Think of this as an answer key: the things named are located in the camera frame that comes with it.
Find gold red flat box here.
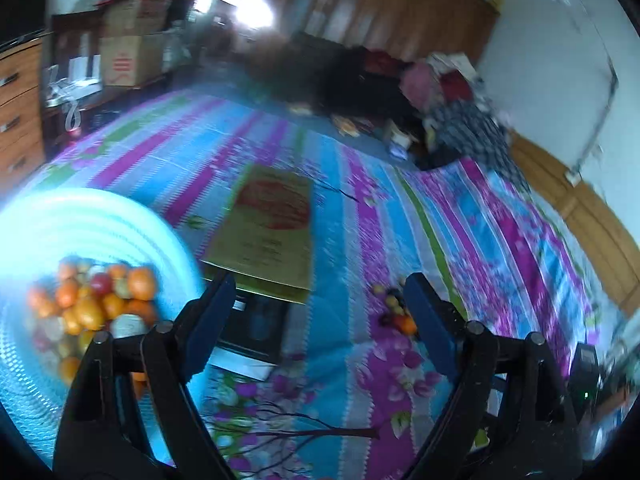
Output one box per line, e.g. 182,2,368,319
203,165,312,304

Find black patterned box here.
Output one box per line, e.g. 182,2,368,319
216,290,290,365

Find upper cardboard box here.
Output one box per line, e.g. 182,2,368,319
102,0,171,37

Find pink clothing bundle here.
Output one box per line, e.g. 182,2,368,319
399,62,444,115

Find orange in basket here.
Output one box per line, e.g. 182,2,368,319
127,266,158,301

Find lower cardboard box red print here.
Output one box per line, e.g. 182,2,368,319
100,34,165,87

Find large orange front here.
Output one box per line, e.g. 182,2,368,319
394,315,418,337

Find wooden drawer chest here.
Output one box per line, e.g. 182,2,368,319
0,38,46,200

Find light blue plastic basket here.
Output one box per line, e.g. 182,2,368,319
1,188,204,465

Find wooden bed headboard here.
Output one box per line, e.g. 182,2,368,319
510,131,640,315

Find colourful striped floral bedsheet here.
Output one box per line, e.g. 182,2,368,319
29,91,622,479

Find brown wooden wardrobe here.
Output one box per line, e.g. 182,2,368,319
276,0,499,63

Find dark checkered cloth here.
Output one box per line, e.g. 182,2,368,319
424,100,530,192

